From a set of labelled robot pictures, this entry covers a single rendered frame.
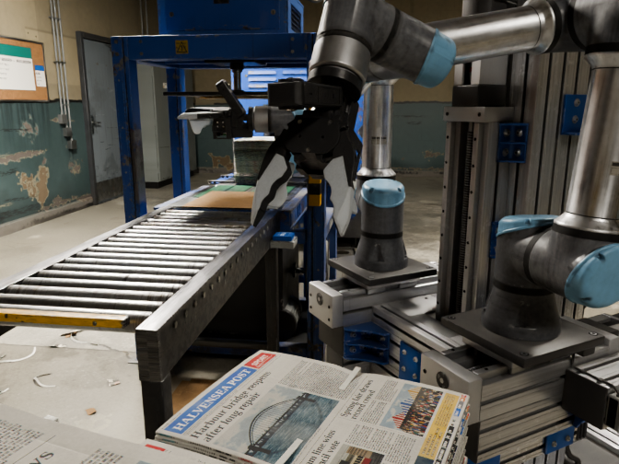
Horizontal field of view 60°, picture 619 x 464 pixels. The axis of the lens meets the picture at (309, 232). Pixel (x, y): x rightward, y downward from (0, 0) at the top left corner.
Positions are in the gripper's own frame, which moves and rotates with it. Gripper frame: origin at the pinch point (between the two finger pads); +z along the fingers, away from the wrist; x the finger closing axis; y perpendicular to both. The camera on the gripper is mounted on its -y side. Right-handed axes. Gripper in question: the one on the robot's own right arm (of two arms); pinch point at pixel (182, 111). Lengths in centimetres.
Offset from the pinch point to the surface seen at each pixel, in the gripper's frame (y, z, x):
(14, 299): 39, 37, -39
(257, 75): 18, 0, 318
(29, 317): 35, 25, -55
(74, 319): 35, 15, -57
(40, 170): 126, 246, 418
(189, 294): 39, -6, -38
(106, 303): 38, 13, -43
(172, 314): 37, -4, -51
